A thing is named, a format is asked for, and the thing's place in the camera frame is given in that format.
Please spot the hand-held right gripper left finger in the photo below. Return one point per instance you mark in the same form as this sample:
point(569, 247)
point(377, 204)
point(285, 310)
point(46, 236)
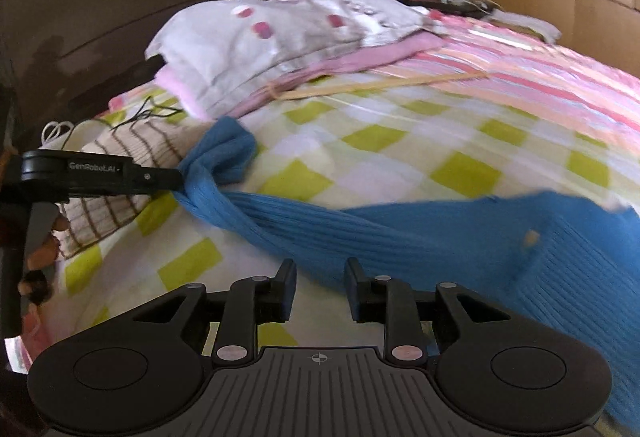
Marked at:
point(286, 293)

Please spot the blue knitted sweater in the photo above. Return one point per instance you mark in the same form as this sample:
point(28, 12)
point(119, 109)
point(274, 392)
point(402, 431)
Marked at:
point(400, 232)

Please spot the person's left hand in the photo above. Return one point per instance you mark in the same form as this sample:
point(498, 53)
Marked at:
point(40, 259)

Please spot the pink striped quilt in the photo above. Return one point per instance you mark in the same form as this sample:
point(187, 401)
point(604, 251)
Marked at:
point(540, 67)

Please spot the beige brown-striped knit garment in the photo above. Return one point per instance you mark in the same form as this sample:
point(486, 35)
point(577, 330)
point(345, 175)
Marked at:
point(125, 152)

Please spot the green checked bedsheet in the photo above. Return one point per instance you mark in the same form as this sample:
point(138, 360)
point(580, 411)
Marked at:
point(380, 152)

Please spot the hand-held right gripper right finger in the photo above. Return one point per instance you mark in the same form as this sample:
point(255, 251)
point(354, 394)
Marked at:
point(354, 293)

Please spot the white pillow with pink dots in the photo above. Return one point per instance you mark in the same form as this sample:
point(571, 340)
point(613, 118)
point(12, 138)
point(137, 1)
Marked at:
point(260, 32)

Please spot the white cloth on nightstand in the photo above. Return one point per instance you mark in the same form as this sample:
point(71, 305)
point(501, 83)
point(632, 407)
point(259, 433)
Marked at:
point(530, 24)

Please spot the thin wooden stick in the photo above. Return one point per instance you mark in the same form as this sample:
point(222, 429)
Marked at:
point(380, 84)

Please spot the pink folded blanket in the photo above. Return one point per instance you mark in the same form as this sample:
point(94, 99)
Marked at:
point(320, 67)

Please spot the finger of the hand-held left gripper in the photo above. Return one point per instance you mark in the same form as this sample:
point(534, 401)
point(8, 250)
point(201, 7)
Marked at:
point(157, 179)

